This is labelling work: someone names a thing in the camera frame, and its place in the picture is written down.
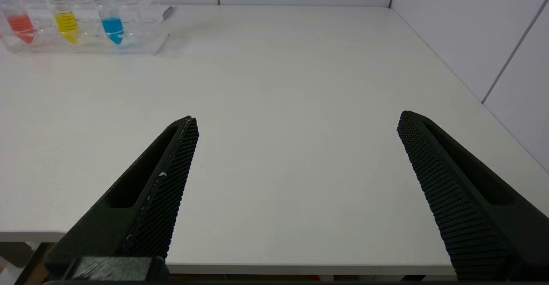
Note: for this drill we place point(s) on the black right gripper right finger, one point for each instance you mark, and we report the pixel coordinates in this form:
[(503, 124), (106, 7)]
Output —
[(454, 199)]

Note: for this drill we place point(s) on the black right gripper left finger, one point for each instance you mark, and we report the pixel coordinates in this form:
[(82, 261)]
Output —
[(163, 199)]

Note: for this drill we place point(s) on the test tube with red pigment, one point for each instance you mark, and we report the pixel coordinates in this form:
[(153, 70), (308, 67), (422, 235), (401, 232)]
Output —
[(20, 26)]

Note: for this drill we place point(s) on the clear acrylic test tube rack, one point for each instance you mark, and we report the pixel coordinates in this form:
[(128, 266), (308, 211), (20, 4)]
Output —
[(141, 27)]

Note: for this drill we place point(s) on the test tube with blue pigment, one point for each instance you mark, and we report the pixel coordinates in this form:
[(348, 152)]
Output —
[(113, 26)]

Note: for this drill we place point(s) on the test tube with yellow pigment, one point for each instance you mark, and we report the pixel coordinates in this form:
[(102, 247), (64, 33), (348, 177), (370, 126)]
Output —
[(66, 23)]

